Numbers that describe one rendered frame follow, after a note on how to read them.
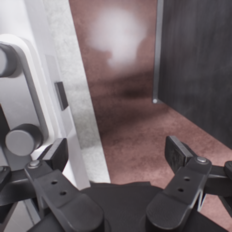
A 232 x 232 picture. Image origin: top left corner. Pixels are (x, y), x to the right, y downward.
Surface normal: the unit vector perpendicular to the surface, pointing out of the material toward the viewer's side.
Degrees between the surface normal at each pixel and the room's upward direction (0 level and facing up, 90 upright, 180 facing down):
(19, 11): 0
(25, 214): 0
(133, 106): 0
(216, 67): 90
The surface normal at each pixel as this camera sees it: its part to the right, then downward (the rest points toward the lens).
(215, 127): -1.00, 0.01
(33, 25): 0.99, -0.17
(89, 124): 0.03, 0.29
